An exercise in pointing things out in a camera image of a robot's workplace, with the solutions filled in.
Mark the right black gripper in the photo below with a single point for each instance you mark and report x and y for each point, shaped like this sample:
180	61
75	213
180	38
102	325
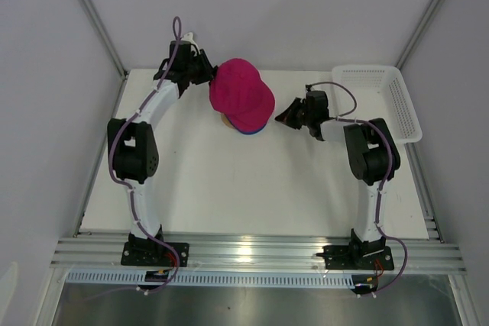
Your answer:
286	117

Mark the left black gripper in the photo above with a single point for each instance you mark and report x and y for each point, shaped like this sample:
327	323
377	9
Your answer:
208	72

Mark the pink cap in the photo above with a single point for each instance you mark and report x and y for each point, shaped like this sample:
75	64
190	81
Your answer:
249	121
238	89

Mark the blue cap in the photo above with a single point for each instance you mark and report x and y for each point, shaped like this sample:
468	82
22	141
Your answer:
249	133

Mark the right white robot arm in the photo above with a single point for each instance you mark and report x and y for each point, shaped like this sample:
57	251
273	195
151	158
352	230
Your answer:
373	159

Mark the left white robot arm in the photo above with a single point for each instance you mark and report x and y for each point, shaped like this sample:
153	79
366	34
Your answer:
133	156

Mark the wooden hat stand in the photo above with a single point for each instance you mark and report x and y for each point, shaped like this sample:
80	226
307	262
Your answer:
227	122

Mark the white plastic basket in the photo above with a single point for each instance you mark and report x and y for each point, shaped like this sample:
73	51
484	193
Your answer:
380	92

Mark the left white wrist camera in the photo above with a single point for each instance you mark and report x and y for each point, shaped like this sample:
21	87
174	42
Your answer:
189	38

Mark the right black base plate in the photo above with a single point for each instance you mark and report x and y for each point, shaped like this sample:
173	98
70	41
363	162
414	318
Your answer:
344	257

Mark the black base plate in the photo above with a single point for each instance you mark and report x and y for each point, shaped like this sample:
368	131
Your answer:
344	257
145	252

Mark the left aluminium frame post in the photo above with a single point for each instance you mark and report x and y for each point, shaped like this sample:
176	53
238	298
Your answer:
102	34

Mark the aluminium frame post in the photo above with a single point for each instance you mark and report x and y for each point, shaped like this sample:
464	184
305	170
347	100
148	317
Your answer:
427	17
102	34

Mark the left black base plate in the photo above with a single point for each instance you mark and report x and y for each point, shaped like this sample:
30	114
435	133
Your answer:
145	252

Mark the right aluminium frame post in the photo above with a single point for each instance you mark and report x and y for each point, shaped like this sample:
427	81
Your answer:
427	17

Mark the aluminium rail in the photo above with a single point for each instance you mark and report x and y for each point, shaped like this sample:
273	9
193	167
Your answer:
248	253

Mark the white slotted cable duct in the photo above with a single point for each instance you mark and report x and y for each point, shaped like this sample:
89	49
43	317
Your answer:
144	278

